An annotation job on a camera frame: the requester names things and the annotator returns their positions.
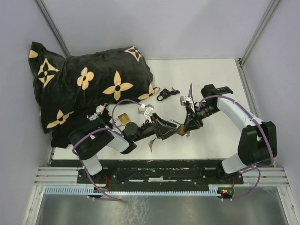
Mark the large brass padlock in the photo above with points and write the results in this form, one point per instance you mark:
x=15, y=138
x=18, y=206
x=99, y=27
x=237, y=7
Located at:
x=122, y=120

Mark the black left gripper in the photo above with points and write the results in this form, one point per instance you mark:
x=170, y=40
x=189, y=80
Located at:
x=162, y=130

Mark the right aluminium frame post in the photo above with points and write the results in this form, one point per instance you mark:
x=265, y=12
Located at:
x=263, y=24

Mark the left aluminium frame post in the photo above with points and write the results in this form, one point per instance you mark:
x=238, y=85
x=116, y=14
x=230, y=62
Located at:
x=53, y=28

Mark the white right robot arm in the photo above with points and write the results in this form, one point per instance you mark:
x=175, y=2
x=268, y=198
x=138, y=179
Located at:
x=258, y=139

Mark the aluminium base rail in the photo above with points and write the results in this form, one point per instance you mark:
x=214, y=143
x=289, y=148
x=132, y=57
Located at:
x=270, y=177

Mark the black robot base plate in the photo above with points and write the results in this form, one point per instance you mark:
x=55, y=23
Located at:
x=160, y=175

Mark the aluminium frame post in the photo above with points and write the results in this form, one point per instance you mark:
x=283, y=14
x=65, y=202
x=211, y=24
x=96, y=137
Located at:
x=53, y=28
x=263, y=24

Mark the black floral garment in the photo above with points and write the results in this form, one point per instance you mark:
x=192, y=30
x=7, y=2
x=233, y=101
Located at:
x=78, y=119

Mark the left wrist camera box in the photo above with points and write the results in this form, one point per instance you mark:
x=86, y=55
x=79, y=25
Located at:
x=148, y=109

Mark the black floral plush pillow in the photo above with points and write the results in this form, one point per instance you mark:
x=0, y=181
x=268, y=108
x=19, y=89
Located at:
x=63, y=86

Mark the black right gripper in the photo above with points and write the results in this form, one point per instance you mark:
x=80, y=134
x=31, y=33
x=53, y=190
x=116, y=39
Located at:
x=190, y=124

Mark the small padlock keys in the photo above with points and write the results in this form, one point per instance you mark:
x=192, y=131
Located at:
x=151, y=144

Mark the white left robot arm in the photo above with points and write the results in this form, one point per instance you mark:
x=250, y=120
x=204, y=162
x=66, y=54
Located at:
x=92, y=137

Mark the black padlock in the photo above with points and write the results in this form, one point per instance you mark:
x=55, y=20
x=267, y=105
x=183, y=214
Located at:
x=163, y=95

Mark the brass padlock long shackle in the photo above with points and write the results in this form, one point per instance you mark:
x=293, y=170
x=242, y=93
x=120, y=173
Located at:
x=180, y=127

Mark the black padlock keys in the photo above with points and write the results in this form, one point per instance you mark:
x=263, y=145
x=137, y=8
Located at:
x=174, y=91

